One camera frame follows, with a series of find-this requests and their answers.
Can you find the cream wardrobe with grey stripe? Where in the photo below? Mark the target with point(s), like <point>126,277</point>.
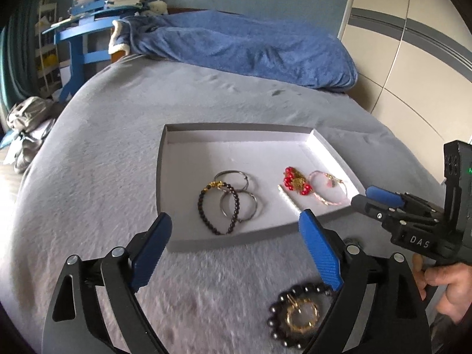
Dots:
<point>413,62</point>

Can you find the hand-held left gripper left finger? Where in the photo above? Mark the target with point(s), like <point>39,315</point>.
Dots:
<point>151,254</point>

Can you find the teal curtain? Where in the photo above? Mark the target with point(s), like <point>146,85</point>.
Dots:
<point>18,62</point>

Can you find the grey fleece bed cover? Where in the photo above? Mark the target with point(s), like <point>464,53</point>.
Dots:
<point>110,155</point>

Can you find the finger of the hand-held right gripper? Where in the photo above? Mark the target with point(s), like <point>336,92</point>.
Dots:
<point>383,195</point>
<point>368,208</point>

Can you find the grey cardboard box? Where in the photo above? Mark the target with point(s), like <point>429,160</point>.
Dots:
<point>191,162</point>

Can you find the person's right hand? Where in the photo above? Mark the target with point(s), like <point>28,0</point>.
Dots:
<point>457,284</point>

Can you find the blue desk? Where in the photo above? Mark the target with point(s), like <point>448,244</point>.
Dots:
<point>75,62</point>

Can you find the white shelf rack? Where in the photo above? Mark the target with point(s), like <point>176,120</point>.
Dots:
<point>46,66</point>

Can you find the blue blanket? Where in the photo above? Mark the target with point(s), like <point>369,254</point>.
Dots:
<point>239,48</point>

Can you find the white plush toy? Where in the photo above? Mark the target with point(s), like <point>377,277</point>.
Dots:
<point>158,7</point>

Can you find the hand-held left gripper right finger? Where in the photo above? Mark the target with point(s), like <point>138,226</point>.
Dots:
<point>320,254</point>

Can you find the grey clothing pile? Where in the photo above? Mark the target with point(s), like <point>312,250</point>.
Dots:
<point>29,118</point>

